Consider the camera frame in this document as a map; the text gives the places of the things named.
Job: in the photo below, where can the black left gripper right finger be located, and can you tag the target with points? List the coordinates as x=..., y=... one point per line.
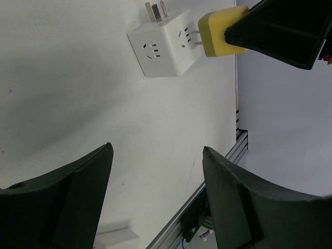
x=251, y=212

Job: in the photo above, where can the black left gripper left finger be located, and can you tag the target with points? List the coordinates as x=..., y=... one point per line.
x=60, y=209

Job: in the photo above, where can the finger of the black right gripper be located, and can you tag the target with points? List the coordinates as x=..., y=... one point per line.
x=290, y=31

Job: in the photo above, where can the white USB charger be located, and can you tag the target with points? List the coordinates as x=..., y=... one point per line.
x=116, y=235

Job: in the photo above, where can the yellow dual USB charger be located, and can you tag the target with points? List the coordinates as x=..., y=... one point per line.
x=212, y=27

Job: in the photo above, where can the white cube socket adapter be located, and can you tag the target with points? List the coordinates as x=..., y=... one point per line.
x=165, y=46

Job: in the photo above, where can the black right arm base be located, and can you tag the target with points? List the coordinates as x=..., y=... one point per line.
x=194, y=217

